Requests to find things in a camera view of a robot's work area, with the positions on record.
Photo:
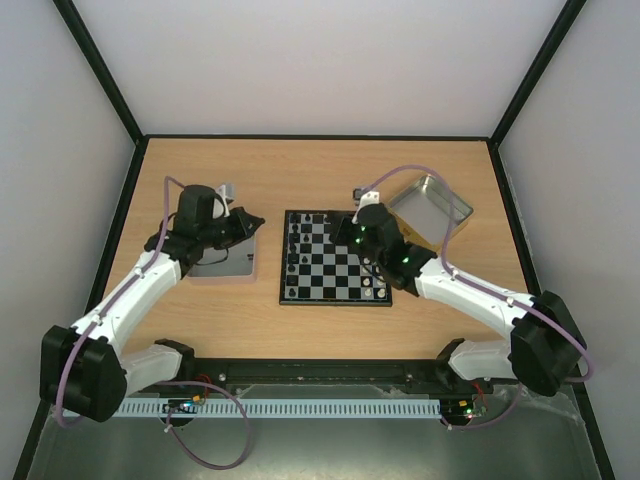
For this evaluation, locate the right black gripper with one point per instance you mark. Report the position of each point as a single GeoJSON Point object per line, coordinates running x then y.
{"type": "Point", "coordinates": [347, 229]}

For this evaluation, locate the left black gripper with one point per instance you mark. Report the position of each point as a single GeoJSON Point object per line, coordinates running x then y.
{"type": "Point", "coordinates": [243, 232]}

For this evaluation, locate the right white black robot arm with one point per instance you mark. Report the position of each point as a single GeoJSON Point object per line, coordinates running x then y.
{"type": "Point", "coordinates": [540, 344]}

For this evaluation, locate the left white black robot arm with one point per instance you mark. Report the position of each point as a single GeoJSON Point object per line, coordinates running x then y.
{"type": "Point", "coordinates": [168, 256]}

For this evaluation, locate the pink tin with black pieces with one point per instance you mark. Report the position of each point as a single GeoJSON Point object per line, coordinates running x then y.
{"type": "Point", "coordinates": [236, 265]}

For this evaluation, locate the black silver chess board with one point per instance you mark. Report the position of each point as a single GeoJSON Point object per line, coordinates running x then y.
{"type": "Point", "coordinates": [334, 275]}

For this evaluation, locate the gold silver empty tin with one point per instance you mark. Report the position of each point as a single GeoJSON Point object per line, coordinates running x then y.
{"type": "Point", "coordinates": [422, 212]}

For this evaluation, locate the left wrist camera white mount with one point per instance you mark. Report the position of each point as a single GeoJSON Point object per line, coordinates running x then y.
{"type": "Point", "coordinates": [225, 195]}

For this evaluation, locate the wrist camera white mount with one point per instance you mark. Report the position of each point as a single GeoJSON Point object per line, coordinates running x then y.
{"type": "Point", "coordinates": [363, 197]}
{"type": "Point", "coordinates": [225, 195]}

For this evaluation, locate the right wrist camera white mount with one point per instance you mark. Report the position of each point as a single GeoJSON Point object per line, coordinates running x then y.
{"type": "Point", "coordinates": [363, 197]}

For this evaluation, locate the black aluminium frame rail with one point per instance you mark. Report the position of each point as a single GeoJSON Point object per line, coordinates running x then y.
{"type": "Point", "coordinates": [320, 372]}

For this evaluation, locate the light blue slotted cable duct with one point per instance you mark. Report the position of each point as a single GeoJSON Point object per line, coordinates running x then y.
{"type": "Point", "coordinates": [282, 408]}

